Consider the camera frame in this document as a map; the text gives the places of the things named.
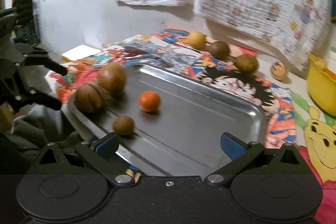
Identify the small brown round fruit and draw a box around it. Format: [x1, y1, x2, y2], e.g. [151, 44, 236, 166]
[112, 115, 135, 136]

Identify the striped brown round fruit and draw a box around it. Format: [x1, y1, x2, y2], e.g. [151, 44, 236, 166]
[74, 82, 103, 114]

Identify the small orange tangerine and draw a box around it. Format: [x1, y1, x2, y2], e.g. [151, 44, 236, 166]
[138, 91, 161, 113]

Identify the large brown oval fruit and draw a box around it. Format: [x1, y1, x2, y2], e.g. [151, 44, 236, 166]
[97, 63, 126, 94]

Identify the olive green oval fruit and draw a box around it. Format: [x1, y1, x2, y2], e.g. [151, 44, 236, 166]
[234, 54, 259, 75]

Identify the striped pale melon fruit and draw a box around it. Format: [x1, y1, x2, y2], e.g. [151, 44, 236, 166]
[270, 61, 288, 82]

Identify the dark brown kiwi fruit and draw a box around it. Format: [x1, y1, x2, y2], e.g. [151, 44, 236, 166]
[208, 41, 231, 60]

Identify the yellow lemon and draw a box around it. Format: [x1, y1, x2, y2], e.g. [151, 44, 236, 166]
[187, 31, 206, 50]

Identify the grey cloth garment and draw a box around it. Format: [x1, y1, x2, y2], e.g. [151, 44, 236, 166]
[5, 105, 83, 156]

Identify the white paper sheet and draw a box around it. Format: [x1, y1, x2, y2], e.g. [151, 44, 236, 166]
[62, 44, 101, 62]

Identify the metal baking tray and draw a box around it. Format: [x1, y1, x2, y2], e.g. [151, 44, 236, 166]
[67, 64, 266, 176]

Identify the Winnie the Pooh drawing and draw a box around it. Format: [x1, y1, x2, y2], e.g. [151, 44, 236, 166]
[291, 92, 335, 223]

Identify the anime comic poster mat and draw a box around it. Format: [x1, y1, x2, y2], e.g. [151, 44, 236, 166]
[45, 28, 297, 148]

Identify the yellow plastic bowl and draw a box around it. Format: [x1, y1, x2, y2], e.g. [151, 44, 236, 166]
[307, 53, 335, 116]

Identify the yellow fruit in bowl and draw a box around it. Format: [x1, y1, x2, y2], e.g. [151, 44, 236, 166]
[315, 57, 327, 71]

